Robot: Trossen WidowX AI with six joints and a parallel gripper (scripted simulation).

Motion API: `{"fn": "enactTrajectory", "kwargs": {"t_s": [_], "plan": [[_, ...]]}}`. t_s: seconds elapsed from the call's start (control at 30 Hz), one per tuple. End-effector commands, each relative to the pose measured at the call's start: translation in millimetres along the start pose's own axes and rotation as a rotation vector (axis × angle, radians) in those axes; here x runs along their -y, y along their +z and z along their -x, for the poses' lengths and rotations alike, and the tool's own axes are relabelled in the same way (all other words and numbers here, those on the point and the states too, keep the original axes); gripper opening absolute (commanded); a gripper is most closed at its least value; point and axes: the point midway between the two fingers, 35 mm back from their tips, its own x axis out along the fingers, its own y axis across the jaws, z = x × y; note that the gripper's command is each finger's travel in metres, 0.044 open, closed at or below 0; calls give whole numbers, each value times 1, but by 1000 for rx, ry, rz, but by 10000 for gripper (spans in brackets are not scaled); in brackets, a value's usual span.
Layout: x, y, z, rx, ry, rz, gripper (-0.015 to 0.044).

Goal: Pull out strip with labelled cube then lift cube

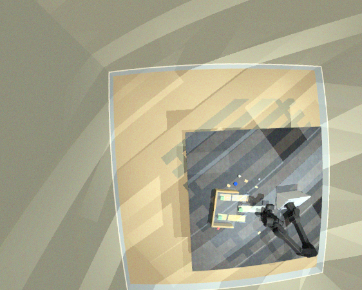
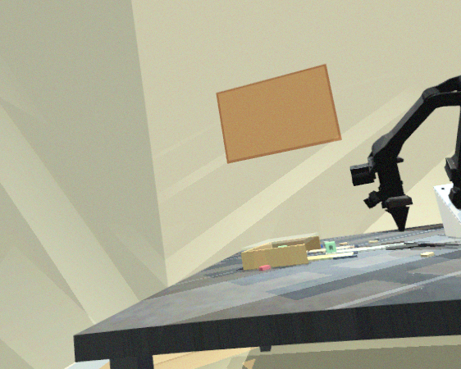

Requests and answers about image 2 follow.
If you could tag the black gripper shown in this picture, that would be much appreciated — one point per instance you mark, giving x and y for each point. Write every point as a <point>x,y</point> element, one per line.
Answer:
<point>396,204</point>

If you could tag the cream flat strip with green lines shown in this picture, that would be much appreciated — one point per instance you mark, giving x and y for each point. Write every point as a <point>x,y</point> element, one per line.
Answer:
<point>327,257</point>

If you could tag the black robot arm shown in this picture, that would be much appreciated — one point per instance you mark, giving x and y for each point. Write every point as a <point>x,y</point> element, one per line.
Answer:
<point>383,158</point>

